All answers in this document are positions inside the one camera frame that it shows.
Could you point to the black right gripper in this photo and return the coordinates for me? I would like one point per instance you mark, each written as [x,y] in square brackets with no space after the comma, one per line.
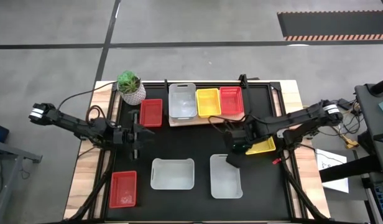
[241,138]

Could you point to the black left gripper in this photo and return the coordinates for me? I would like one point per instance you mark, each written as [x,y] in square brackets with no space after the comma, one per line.
[123,135]

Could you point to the yellow plastic mesh basket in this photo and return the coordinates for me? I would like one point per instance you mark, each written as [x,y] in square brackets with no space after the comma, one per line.
[209,103]
[266,146]

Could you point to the red plastic mesh basket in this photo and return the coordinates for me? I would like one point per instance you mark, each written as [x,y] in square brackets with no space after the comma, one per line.
[123,189]
[151,112]
[231,100]

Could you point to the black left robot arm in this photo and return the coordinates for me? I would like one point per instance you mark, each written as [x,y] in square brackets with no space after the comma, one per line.
[73,124]

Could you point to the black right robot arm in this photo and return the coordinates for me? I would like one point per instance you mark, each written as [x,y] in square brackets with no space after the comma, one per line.
[291,119]

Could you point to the wooden shelf board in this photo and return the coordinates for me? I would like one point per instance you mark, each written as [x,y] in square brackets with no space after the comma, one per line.
[194,122]

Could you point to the white plastic basket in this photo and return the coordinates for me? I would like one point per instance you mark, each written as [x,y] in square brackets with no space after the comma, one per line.
[172,174]
[182,101]
[224,180]

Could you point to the succulent in white pot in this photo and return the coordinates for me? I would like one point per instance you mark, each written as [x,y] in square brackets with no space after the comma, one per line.
[134,95]

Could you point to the white paper sheet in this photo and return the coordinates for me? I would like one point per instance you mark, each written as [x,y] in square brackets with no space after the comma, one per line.
[329,157]

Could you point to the black cart beam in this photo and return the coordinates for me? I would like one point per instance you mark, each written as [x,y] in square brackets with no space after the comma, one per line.
[350,168]

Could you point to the grey metal desk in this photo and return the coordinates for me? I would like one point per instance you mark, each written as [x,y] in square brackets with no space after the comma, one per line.
[8,151]

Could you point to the black hazard-striped floor mat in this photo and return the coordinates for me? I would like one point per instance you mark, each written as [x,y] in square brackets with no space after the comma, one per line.
[334,25]

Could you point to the grey metal bracket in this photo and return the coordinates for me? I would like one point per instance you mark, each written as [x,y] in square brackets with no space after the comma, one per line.
[280,133]

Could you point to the black shelf bracket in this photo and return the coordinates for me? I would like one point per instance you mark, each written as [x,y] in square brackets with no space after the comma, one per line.
[166,85]
[245,81]

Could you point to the black aluminium rig frame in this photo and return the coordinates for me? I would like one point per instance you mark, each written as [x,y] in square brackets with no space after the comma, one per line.
[222,84]

